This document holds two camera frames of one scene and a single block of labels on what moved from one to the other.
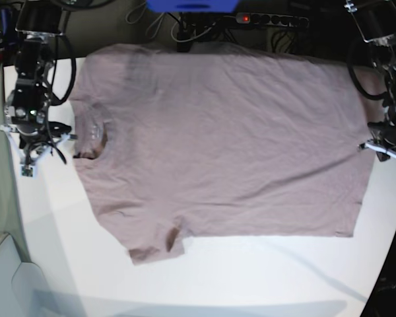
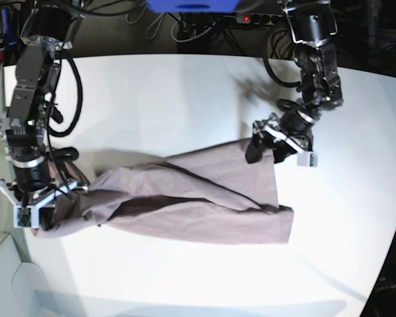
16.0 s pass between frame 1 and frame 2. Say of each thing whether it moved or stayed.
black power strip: stayed
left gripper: moved
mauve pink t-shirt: moved
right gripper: moved
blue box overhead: stayed
